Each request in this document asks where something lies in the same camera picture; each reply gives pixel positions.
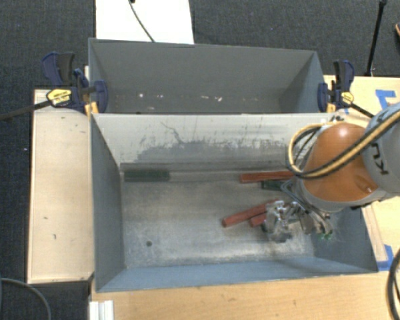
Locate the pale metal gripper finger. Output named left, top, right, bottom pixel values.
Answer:
left=265, top=222, right=293, bottom=243
left=265, top=201, right=287, bottom=222

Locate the red-brown flat block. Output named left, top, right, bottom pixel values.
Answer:
left=239, top=171, right=295, bottom=184
left=248, top=213, right=268, bottom=228
left=221, top=199, right=278, bottom=229

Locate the dark green flat block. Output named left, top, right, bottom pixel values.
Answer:
left=261, top=180, right=289, bottom=191
left=123, top=169, right=171, bottom=183

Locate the grey metal bin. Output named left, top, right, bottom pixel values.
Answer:
left=87, top=37, right=379, bottom=293

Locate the pale wood flat board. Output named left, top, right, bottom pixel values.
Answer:
left=26, top=89, right=96, bottom=285

